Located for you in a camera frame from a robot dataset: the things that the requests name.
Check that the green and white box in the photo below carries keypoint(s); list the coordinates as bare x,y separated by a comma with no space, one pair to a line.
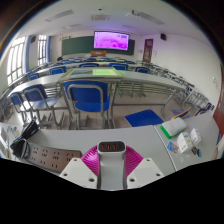
173,127

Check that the rows of grey desks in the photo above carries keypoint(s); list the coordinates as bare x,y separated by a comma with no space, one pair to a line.
43,80

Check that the orange podium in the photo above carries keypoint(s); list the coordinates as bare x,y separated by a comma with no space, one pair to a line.
98,53

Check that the grey desk with screen top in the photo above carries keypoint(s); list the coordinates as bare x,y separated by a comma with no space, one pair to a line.
93,72

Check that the narrow bright window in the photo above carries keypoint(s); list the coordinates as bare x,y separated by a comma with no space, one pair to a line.
42,50

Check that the blue chair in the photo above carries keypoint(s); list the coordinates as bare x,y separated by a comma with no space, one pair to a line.
144,117
15,99
88,95
38,95

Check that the large bright window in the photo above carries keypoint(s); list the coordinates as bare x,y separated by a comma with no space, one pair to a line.
16,60

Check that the blue card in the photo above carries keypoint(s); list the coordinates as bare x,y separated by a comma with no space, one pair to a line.
172,146

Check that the large red-brown door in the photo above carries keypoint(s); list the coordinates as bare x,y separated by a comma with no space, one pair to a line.
220,110

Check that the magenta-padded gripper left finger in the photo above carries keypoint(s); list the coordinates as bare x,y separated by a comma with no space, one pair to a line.
76,170

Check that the group of blue chairs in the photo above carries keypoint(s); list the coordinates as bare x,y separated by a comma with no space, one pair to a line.
57,70

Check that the white charger block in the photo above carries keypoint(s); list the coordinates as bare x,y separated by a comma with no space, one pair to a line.
111,160

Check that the small red-brown door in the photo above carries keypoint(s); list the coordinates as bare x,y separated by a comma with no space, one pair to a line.
148,50

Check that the green blackboard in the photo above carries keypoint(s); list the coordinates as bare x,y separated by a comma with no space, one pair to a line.
76,46

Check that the ceiling projector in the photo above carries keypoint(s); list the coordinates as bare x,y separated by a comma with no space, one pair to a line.
133,12

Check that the group of ceiling lights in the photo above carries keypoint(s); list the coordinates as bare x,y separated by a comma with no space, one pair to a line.
60,15

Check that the black wall speaker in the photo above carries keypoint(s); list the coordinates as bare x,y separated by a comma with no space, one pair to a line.
163,36

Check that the brown power strip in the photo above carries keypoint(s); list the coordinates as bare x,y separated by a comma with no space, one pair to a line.
50,155

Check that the projector screen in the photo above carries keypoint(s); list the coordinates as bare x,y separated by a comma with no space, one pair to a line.
111,40

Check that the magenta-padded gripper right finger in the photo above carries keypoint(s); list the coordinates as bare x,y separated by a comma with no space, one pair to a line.
146,170

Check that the small dark item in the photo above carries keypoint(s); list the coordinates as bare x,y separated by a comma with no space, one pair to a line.
196,151

